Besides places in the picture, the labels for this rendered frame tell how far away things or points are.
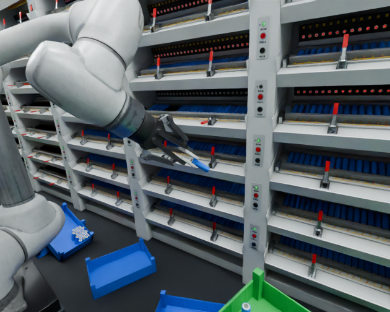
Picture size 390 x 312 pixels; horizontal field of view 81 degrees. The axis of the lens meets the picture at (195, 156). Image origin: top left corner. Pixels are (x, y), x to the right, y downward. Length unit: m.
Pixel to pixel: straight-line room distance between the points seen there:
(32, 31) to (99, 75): 0.23
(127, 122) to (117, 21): 0.19
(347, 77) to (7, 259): 1.17
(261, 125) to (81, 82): 0.61
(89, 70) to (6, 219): 0.70
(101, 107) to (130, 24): 0.18
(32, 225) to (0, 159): 0.25
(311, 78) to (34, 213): 1.04
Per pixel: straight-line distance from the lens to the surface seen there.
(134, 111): 0.50
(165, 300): 1.14
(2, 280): 1.00
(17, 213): 1.01
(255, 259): 1.12
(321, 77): 0.82
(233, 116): 0.94
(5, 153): 0.98
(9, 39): 0.66
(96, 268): 1.42
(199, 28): 0.97
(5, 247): 0.98
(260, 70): 0.85
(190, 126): 1.00
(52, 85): 0.45
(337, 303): 1.21
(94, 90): 0.45
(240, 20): 0.90
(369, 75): 0.82
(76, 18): 0.55
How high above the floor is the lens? 0.90
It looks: 18 degrees down
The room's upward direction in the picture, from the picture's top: 2 degrees counter-clockwise
